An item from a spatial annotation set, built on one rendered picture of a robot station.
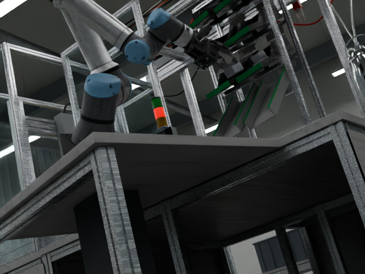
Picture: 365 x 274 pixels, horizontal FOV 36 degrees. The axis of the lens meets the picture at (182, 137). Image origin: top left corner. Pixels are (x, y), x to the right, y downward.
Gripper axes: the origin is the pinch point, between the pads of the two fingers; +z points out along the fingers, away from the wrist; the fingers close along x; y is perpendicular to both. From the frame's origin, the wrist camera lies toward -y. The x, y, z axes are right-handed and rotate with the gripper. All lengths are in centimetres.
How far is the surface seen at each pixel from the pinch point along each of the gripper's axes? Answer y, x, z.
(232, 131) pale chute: 15.0, -15.1, 16.6
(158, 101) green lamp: -22, -61, 9
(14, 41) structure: -428, -531, 34
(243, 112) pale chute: 9.7, -8.3, 15.5
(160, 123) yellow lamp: -12, -62, 13
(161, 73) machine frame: -117, -134, 53
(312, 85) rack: -9.9, 6.1, 39.1
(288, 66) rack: -7.2, 8.6, 22.2
